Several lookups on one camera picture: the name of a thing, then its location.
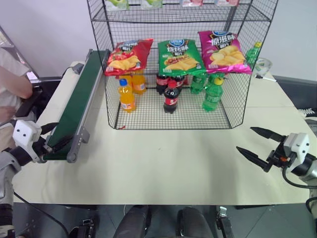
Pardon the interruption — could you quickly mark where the green potato chips bag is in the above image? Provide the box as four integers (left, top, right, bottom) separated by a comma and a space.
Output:
157, 38, 207, 76

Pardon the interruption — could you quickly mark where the green conveyor belt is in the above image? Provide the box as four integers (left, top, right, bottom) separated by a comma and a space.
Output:
44, 49, 111, 164

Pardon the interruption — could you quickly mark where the green soda bottle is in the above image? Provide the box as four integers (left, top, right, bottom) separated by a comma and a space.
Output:
190, 73, 208, 95
202, 77, 224, 113
245, 41, 263, 70

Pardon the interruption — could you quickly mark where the clear tape roll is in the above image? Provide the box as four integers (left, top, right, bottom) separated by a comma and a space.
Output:
255, 58, 273, 76

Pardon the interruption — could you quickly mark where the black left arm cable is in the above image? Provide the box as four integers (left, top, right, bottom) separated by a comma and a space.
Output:
11, 189, 70, 236

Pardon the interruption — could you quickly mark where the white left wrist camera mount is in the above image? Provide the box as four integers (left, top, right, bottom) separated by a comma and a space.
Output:
12, 119, 42, 156

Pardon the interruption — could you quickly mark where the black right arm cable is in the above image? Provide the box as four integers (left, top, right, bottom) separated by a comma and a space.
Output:
281, 166, 317, 214

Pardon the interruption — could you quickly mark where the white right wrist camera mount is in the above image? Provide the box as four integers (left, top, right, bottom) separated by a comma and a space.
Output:
282, 132, 311, 162

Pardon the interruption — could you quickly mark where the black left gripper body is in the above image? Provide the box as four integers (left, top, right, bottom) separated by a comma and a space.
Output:
31, 135, 54, 164

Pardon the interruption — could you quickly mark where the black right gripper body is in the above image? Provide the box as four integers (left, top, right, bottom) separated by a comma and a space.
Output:
263, 142, 297, 173

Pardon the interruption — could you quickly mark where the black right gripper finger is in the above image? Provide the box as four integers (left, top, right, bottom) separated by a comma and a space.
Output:
250, 126, 286, 143
236, 146, 270, 172

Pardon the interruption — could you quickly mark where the metal foot bracket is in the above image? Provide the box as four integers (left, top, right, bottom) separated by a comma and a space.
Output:
68, 217, 95, 238
214, 206, 234, 238

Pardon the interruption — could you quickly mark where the person in beige shirt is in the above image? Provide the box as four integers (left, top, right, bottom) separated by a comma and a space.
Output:
0, 46, 34, 152

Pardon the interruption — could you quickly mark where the magenta potato chips bag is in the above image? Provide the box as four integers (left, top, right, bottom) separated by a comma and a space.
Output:
198, 30, 253, 75

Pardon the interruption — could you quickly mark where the red potato chips bag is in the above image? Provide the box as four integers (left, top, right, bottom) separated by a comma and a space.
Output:
104, 38, 155, 76

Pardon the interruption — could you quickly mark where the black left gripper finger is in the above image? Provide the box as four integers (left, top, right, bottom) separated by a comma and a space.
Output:
50, 135, 74, 153
40, 122, 60, 136

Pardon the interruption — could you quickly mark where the green snack pouch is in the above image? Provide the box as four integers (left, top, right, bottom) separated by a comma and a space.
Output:
141, 0, 164, 9
104, 0, 130, 11

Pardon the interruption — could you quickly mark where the cola bottle red label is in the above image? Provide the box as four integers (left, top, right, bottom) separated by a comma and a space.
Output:
156, 73, 170, 96
170, 74, 185, 95
162, 80, 180, 115

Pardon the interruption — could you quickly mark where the black object white lettering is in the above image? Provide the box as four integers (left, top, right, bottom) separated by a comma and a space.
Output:
296, 107, 317, 120

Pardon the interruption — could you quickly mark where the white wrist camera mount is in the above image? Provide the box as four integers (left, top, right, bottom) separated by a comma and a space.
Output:
12, 119, 42, 156
282, 132, 311, 162

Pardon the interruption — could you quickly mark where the orange soda bottle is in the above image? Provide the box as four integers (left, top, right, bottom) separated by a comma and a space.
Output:
117, 78, 137, 114
131, 70, 147, 95

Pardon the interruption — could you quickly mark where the white marker pen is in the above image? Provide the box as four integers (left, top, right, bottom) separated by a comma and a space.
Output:
255, 74, 278, 83

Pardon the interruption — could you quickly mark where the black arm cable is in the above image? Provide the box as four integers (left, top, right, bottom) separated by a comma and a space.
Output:
281, 166, 317, 214
11, 189, 70, 236

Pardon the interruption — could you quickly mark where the black wire mesh rack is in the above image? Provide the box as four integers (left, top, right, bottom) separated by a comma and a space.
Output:
86, 0, 278, 131

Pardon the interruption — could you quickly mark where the pink snack pouch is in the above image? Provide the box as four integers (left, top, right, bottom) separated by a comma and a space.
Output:
181, 0, 205, 7
213, 0, 240, 7

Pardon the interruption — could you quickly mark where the black chair armrest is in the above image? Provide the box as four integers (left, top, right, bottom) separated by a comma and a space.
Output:
15, 86, 43, 118

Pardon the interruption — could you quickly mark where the dark rounded shape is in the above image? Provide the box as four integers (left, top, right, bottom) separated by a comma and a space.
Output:
115, 205, 150, 238
176, 206, 211, 238

